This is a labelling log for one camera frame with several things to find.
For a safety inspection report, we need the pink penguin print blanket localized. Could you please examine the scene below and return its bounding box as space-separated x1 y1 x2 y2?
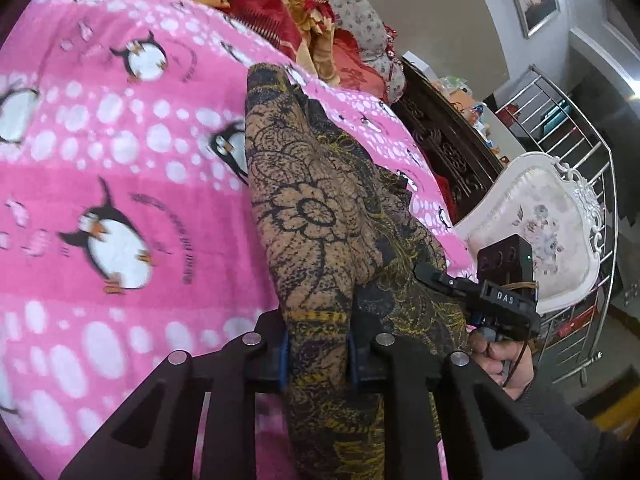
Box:
0 0 478 480

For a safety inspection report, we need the red embroidered pillow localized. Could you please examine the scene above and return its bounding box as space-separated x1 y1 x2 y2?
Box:
332 27 396 103

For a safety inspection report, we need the red orange floral quilt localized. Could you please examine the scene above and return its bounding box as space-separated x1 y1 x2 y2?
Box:
100 0 346 83

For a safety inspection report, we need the white ornate upholstered chair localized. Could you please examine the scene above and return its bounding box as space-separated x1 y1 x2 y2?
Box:
452 151 608 316

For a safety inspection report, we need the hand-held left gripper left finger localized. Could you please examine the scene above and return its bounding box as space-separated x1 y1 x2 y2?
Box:
59 310 291 480

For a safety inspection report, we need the dark carved wooden headboard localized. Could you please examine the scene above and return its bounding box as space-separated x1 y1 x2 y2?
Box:
392 55 506 221

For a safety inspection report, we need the person's right hand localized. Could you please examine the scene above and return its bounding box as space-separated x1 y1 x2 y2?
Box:
467 327 538 401

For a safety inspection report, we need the red bed sheet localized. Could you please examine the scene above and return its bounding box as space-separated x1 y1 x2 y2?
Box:
432 172 458 221

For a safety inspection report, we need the brown floral patterned shirt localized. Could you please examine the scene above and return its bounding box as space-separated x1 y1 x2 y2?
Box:
243 62 473 480

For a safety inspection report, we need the metal stair railing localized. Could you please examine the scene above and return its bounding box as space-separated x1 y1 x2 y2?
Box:
492 64 623 386

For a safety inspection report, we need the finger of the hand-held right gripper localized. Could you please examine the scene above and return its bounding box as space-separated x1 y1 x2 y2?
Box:
414 264 481 306

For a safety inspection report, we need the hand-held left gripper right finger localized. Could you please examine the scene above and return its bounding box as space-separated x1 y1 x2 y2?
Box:
346 297 583 480

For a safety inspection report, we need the clear plastic bag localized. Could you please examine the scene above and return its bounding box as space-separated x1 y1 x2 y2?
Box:
440 76 468 98

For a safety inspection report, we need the grey floral pillow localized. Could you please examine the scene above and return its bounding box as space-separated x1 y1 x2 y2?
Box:
280 0 408 103

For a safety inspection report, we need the person's right forearm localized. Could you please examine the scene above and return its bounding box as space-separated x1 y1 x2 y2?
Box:
515 367 640 480

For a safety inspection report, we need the white box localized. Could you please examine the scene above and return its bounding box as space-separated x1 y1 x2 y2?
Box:
402 51 433 73

